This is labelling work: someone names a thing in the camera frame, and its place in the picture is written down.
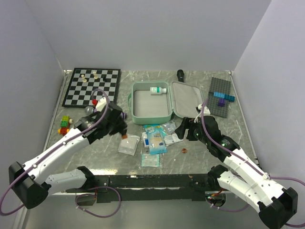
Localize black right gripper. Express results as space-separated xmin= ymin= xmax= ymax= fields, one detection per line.
xmin=174 ymin=116 xmax=210 ymax=146

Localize grey lego baseplate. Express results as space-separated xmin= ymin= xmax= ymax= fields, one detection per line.
xmin=207 ymin=77 xmax=235 ymax=118

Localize white gauze packet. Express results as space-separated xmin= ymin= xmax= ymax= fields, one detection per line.
xmin=118 ymin=134 xmax=140 ymax=156

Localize clear alcohol pad packets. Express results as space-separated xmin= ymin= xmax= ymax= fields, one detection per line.
xmin=162 ymin=120 xmax=176 ymax=135

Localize red yellow toy car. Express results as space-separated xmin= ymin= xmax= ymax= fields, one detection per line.
xmin=58 ymin=119 xmax=74 ymax=136

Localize blue lego bricks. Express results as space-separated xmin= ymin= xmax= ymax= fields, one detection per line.
xmin=213 ymin=92 xmax=235 ymax=102

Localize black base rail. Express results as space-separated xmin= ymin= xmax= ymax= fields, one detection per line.
xmin=71 ymin=174 xmax=236 ymax=203

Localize purple lego brick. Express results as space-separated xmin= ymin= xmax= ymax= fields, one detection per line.
xmin=217 ymin=98 xmax=226 ymax=107

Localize black white chessboard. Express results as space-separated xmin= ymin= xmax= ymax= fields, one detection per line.
xmin=62 ymin=68 xmax=121 ymax=108

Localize cream chess piece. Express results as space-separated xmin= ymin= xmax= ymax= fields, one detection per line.
xmin=93 ymin=71 xmax=98 ymax=79

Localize cream chess pawn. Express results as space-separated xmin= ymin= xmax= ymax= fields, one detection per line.
xmin=81 ymin=74 xmax=87 ymax=83

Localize black flashlight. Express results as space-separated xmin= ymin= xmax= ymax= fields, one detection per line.
xmin=177 ymin=69 xmax=184 ymax=83

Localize blue cotton swab pack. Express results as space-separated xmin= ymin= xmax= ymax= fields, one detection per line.
xmin=144 ymin=125 xmax=167 ymax=155

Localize mint green medicine case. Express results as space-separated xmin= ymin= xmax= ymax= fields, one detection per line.
xmin=128 ymin=81 xmax=204 ymax=125

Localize purple glitter microphone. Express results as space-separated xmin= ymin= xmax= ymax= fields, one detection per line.
xmin=85 ymin=106 xmax=127 ymax=120

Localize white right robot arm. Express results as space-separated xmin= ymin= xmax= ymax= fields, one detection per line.
xmin=175 ymin=110 xmax=298 ymax=229

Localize white blue bandage roll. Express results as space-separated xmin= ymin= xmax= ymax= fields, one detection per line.
xmin=142 ymin=132 xmax=149 ymax=148

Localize teal plaster packet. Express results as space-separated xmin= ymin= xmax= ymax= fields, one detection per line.
xmin=141 ymin=154 xmax=160 ymax=167

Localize white green medicine bottle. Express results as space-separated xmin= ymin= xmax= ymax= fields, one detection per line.
xmin=150 ymin=87 xmax=167 ymax=95

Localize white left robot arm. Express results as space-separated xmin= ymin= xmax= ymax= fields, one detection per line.
xmin=9 ymin=97 xmax=127 ymax=209

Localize green lego block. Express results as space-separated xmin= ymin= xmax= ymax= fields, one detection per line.
xmin=60 ymin=115 xmax=70 ymax=127

